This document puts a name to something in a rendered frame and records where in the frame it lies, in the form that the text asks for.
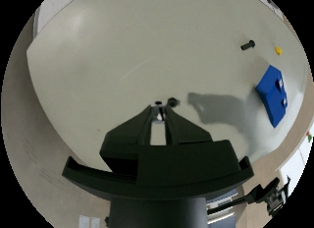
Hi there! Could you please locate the black bolt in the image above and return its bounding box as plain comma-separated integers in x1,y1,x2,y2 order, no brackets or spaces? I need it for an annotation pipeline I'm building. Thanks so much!
241,39,255,49

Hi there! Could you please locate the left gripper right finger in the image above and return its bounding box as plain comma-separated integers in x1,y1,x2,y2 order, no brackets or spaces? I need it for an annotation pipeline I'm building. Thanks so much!
164,104,213,144

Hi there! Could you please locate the blue rack of bins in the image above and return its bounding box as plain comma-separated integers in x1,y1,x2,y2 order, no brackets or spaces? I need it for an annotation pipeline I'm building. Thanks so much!
256,65,288,128

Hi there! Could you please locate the yellow die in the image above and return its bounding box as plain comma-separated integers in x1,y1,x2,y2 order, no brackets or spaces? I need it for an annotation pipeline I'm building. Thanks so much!
276,46,282,55

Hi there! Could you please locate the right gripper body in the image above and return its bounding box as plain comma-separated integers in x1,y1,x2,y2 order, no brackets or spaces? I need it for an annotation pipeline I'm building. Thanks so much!
278,183,289,195

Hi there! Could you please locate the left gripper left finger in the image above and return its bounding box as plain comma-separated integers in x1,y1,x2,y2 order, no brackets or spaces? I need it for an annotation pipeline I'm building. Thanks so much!
103,104,152,144

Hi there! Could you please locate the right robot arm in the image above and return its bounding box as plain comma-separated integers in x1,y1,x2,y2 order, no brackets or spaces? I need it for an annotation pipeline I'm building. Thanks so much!
264,186,289,218

